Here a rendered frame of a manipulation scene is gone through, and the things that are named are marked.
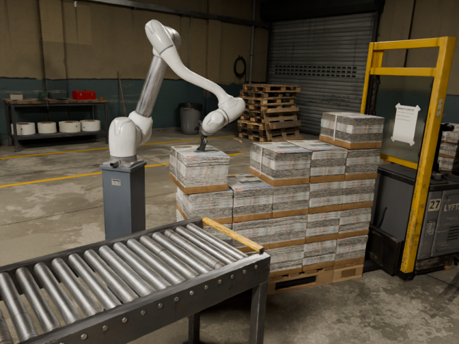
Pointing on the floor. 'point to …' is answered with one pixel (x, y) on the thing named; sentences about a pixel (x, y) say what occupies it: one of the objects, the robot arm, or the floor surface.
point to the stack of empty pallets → (255, 129)
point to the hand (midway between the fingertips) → (197, 138)
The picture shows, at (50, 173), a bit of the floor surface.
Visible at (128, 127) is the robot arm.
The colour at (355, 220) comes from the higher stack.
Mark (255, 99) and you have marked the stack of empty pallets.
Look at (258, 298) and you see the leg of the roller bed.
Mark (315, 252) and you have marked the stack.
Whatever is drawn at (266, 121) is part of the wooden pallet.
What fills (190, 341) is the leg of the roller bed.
